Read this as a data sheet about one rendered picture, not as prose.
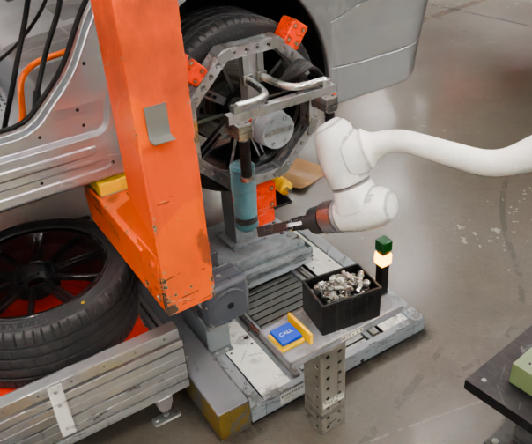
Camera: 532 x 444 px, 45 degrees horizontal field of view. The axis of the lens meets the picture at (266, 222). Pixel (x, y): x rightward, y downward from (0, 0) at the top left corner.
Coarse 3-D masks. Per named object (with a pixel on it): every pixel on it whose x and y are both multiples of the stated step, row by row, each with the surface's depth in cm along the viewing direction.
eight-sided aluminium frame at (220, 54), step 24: (216, 48) 213; (240, 48) 214; (264, 48) 219; (288, 48) 224; (216, 72) 213; (192, 96) 212; (312, 120) 244; (288, 144) 249; (216, 168) 232; (264, 168) 248; (288, 168) 249
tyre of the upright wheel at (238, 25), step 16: (192, 16) 229; (208, 16) 224; (224, 16) 222; (240, 16) 221; (256, 16) 224; (192, 32) 219; (208, 32) 215; (224, 32) 217; (240, 32) 221; (256, 32) 224; (272, 32) 228; (192, 48) 214; (208, 48) 217; (304, 48) 239
